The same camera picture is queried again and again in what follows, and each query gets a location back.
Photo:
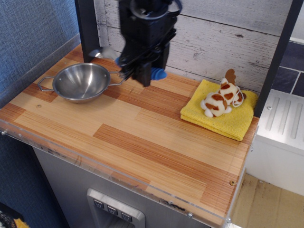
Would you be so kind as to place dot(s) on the dark left frame post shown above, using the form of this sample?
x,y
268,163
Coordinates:
x,y
86,17

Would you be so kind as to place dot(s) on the white ribbed cabinet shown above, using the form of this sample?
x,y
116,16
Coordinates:
x,y
277,152

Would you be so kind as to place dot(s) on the dark right frame post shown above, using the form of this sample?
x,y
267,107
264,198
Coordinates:
x,y
288,28

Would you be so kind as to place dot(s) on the grey button control panel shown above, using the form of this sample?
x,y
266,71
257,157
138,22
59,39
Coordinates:
x,y
108,212

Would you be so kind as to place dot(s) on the yellow black object corner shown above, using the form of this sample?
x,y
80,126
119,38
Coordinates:
x,y
7,221

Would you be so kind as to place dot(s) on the dark frame post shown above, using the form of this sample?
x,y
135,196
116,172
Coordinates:
x,y
86,17
288,28

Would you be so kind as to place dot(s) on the blue handled metal spoon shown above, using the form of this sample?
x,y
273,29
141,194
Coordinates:
x,y
109,53

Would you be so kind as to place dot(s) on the brown white plush toy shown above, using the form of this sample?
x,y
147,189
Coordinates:
x,y
228,95

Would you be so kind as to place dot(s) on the yellow folded cloth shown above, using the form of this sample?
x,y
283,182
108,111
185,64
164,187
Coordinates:
x,y
233,125

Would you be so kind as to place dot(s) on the steel two-handled bowl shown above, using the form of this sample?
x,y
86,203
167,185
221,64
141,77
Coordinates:
x,y
80,83

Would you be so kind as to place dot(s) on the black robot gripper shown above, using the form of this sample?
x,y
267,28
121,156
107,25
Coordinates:
x,y
147,27

